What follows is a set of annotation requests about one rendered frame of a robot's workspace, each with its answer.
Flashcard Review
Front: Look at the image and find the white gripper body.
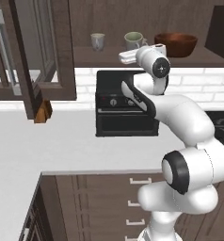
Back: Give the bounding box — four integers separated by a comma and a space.
118, 47, 141, 66

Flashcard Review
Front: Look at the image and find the brown glass cabinet door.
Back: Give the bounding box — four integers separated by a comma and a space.
0, 0, 78, 102
8, 0, 44, 121

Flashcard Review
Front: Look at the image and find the dark brown cabinet door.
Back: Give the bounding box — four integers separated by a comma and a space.
205, 5, 224, 63

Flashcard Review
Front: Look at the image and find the brown drawer cabinet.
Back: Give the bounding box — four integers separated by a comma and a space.
55, 171, 224, 241

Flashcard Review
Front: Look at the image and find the brown base cabinet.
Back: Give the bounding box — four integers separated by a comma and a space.
17, 173, 68, 241

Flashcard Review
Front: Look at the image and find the pale green mug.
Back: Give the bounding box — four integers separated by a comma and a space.
123, 31, 149, 52

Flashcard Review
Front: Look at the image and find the clear drinking glass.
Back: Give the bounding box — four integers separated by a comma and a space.
89, 32, 106, 53

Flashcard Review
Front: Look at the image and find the brown wooden bowl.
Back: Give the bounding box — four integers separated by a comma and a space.
153, 32, 199, 58

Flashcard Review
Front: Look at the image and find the brown wooden block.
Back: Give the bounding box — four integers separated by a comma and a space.
34, 99, 54, 124

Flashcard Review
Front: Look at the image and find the black hob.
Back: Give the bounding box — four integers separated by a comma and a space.
207, 109, 224, 149

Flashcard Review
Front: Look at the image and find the brown wall cabinet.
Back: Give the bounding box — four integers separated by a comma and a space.
68, 0, 224, 69

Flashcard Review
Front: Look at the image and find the silver door handle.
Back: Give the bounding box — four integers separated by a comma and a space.
0, 8, 23, 97

